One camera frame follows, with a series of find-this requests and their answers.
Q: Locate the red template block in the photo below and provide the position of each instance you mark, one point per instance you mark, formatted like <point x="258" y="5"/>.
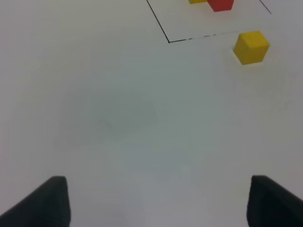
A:
<point x="220" y="5"/>

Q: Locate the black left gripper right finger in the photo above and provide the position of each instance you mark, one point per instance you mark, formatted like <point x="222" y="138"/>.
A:
<point x="271" y="205"/>

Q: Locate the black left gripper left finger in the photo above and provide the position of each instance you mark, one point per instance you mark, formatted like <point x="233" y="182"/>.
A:
<point x="47" y="206"/>

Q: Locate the yellow template block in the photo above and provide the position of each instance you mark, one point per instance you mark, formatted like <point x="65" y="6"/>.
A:
<point x="197" y="1"/>

